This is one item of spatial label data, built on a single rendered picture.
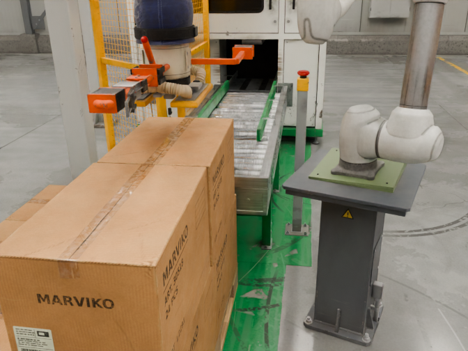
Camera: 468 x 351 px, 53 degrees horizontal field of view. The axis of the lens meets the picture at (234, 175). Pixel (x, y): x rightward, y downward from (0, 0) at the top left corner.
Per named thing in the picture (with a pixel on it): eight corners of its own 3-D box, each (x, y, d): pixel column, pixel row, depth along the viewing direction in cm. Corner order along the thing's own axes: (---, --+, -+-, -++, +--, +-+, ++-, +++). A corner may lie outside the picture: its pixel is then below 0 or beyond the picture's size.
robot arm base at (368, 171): (387, 161, 204) (388, 148, 202) (372, 180, 187) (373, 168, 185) (347, 155, 213) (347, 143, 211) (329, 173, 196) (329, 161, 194)
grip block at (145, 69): (138, 81, 161) (136, 64, 158) (166, 81, 159) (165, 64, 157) (130, 86, 153) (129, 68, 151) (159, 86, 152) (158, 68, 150)
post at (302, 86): (291, 227, 312) (297, 76, 273) (301, 228, 311) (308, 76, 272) (291, 232, 305) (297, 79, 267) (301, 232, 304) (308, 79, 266)
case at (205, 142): (154, 194, 233) (148, 116, 217) (235, 198, 228) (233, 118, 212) (109, 260, 178) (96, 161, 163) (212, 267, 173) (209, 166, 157)
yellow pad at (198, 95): (189, 87, 198) (189, 75, 196) (213, 88, 197) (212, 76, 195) (170, 107, 167) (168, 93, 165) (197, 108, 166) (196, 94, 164)
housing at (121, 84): (120, 95, 140) (119, 81, 138) (143, 96, 139) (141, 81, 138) (112, 101, 134) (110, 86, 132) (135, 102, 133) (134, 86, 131)
